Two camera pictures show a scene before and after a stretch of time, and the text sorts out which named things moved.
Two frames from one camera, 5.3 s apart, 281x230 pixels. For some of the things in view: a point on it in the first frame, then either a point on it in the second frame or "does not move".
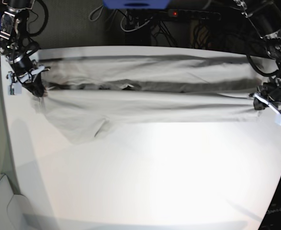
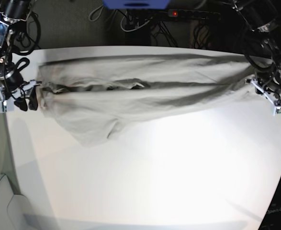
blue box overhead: [136, 4] does not move
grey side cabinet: [6, 210] does not move
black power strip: [193, 14] does not move
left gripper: [25, 71] to [23, 94]
